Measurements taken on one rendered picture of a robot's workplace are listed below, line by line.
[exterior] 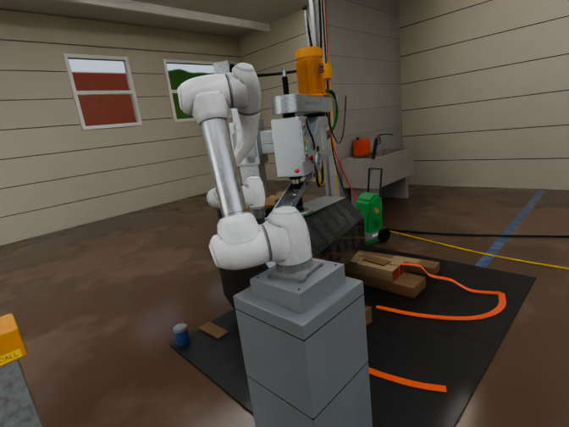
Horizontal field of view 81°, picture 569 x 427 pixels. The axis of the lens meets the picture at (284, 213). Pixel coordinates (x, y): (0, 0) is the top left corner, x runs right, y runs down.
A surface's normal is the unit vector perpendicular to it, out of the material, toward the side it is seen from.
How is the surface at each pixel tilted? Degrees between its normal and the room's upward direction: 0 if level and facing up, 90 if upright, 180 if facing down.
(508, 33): 90
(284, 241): 87
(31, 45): 90
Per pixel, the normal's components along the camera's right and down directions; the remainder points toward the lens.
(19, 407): 0.70, 0.10
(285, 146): -0.36, 0.28
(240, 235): 0.18, -0.08
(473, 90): -0.69, 0.26
